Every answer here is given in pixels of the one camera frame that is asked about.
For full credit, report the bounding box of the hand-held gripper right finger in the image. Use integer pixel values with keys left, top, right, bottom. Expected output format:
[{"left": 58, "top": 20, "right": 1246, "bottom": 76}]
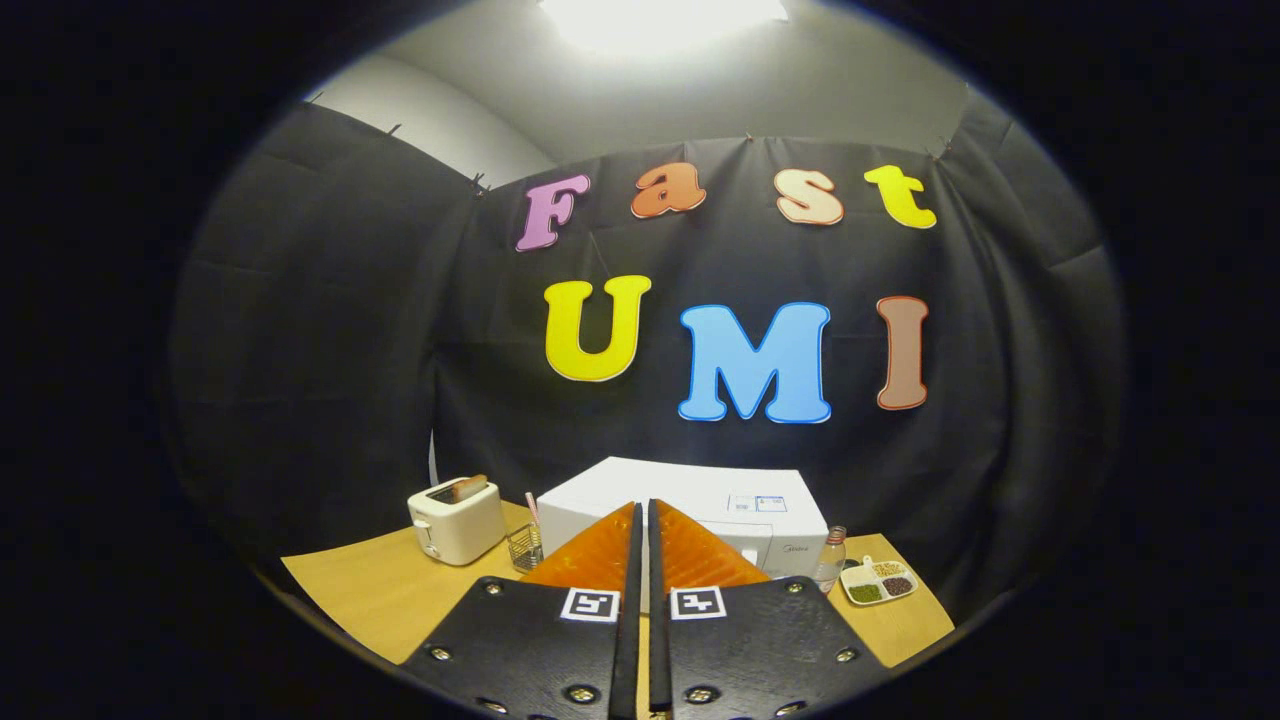
[{"left": 648, "top": 498, "right": 891, "bottom": 720}]

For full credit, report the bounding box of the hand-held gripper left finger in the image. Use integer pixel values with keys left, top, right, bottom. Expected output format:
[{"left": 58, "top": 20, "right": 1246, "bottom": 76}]
[{"left": 400, "top": 501, "right": 643, "bottom": 720}]

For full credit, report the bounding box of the white microwave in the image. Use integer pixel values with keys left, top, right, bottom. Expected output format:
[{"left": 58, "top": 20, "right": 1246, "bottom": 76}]
[{"left": 536, "top": 456, "right": 830, "bottom": 613}]

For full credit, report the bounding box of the clear plastic water bottle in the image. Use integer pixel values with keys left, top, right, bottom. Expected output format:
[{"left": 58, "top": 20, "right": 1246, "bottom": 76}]
[{"left": 812, "top": 526, "right": 848, "bottom": 595}]

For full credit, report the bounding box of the white toaster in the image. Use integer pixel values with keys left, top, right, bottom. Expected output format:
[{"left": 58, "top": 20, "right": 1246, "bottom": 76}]
[{"left": 407, "top": 477, "right": 507, "bottom": 567}]

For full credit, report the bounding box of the white divided dish of beans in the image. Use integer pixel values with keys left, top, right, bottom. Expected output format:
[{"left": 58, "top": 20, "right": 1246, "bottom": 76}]
[{"left": 840, "top": 556, "right": 919, "bottom": 607}]

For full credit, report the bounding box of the small wire basket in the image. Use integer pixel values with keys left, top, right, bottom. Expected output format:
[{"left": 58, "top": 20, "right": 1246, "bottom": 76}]
[{"left": 505, "top": 522, "right": 546, "bottom": 573}]

